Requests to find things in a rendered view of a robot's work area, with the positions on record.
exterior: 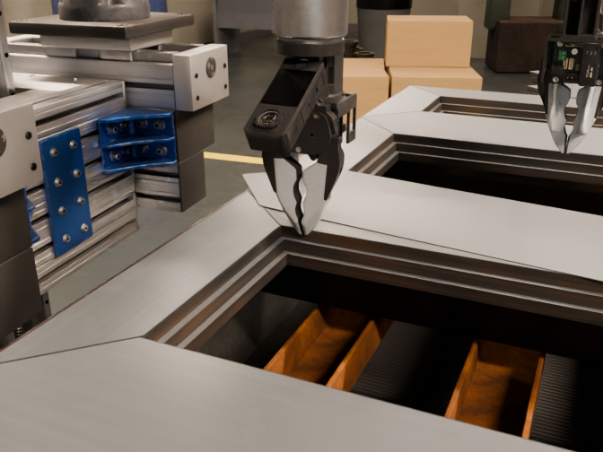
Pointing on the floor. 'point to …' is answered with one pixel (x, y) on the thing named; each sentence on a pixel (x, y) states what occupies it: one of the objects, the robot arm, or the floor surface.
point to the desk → (240, 20)
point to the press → (518, 37)
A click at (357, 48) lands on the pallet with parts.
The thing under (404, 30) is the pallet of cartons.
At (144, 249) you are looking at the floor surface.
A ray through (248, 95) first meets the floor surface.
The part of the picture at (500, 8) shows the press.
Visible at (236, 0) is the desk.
